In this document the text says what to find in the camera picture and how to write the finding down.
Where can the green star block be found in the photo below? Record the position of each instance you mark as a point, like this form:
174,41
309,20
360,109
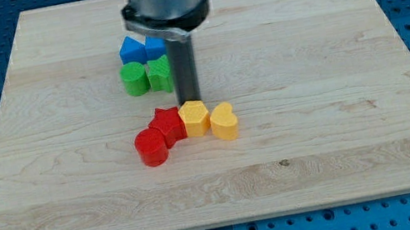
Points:
159,75

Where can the yellow heart block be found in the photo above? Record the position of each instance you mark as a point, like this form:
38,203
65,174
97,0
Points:
224,122

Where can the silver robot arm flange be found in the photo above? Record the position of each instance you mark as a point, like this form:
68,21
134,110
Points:
170,20

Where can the yellow hexagon block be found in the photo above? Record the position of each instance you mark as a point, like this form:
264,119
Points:
196,118

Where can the wooden board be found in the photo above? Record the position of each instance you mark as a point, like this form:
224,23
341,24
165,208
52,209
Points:
321,89

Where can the red star block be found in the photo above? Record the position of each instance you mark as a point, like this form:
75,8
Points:
169,124

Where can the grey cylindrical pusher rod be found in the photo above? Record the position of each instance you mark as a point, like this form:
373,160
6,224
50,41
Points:
184,74

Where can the blue triangle block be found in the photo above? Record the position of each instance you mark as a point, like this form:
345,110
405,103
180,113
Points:
132,50

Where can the red cylinder block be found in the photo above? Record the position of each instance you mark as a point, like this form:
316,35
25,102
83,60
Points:
151,147

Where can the blue cube block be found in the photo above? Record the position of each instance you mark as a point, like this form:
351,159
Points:
154,47

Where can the green cylinder block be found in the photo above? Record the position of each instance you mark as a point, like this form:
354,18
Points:
134,78

